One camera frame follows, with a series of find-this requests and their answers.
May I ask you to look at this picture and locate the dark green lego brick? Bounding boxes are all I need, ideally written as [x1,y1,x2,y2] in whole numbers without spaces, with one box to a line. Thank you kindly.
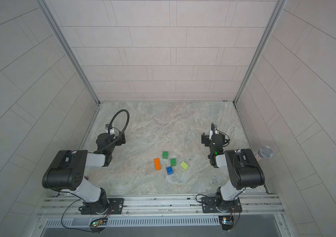
[162,151,169,160]

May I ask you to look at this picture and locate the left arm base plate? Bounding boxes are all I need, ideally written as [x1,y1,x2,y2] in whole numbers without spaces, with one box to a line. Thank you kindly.
[79,198,124,215]

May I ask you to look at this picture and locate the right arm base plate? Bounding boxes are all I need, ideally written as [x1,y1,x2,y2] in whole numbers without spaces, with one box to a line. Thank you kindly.
[201,197,243,213]

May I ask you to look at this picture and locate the perforated cable duct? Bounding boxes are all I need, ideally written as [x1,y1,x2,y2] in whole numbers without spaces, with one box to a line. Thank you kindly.
[45,215,220,229]

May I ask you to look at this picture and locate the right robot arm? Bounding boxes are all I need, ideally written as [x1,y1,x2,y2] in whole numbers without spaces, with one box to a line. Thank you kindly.
[201,130,265,213]

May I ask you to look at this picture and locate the aluminium rail frame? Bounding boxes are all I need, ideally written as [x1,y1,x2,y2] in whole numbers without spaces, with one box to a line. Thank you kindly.
[36,193,284,218]

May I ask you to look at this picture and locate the blue lego brick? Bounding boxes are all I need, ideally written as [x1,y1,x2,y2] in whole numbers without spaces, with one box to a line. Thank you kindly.
[166,167,174,175]

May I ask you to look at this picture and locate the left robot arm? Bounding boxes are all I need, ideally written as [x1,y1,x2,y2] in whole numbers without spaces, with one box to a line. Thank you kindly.
[42,131,126,215]

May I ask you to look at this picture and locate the circuit board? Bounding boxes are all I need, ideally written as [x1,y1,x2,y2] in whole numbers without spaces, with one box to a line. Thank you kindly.
[218,216,235,231]
[90,218,108,228]

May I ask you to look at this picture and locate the right circuit board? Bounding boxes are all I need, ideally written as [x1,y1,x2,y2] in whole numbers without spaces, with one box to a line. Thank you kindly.
[218,216,235,231]

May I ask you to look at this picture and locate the left circuit board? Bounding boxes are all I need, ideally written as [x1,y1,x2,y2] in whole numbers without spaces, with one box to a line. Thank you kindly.
[90,218,108,228]

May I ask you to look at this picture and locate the glitter microphone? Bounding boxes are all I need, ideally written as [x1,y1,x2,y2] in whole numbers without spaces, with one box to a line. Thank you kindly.
[254,146,274,161]

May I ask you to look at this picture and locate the orange lego brick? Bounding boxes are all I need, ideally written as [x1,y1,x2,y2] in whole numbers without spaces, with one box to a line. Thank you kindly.
[154,158,161,170]

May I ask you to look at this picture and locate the left black cable loop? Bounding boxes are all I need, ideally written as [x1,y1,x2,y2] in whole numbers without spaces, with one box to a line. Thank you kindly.
[93,109,130,154]

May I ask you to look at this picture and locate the lime green lego brick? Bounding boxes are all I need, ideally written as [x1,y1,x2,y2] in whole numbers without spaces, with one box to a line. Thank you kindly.
[180,162,189,171]

